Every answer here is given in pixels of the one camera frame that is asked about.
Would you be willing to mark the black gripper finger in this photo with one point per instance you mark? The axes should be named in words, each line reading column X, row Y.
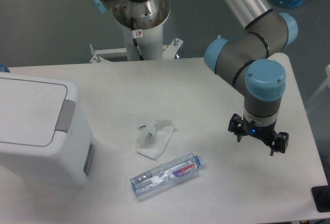
column 236, row 126
column 278, row 142

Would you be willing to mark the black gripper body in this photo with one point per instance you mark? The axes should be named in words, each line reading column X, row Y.
column 262, row 128

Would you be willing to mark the white push-lid trash can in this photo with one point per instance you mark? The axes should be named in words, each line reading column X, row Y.
column 45, row 135

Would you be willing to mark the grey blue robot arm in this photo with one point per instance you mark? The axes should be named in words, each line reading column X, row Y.
column 244, row 64

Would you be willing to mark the blue object behind trash can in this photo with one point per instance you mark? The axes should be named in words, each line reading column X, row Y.
column 4, row 68

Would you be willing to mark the black device at table edge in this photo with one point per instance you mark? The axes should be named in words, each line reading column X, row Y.
column 321, row 198

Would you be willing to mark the clear plastic water bottle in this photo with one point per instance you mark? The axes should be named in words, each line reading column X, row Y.
column 175, row 171

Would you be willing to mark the white frame at right edge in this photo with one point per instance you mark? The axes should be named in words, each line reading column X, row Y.
column 319, row 94

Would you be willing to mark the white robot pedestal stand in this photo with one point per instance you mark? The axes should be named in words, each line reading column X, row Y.
column 142, row 26

